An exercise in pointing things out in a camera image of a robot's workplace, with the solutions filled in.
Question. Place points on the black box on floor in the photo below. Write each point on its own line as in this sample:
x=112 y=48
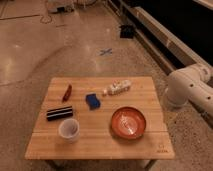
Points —
x=127 y=31

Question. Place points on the orange bowl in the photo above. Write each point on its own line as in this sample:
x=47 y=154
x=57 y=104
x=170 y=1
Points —
x=128 y=123

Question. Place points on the white ceramic cup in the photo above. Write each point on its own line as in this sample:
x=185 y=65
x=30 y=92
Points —
x=69 y=129

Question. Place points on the wooden folding table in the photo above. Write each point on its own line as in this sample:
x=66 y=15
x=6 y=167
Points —
x=96 y=140

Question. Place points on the black white striped box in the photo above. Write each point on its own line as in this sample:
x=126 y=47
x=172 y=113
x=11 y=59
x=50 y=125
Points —
x=59 y=113

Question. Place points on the long grey wall rail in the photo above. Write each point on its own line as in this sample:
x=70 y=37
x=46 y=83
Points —
x=167 y=49

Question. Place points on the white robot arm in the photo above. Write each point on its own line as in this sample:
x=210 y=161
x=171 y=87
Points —
x=191 y=84

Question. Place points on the blue sponge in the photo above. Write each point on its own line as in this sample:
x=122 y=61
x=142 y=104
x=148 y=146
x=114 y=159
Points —
x=92 y=101

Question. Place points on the white equipment on floor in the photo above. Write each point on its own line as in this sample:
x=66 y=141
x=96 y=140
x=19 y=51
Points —
x=55 y=6

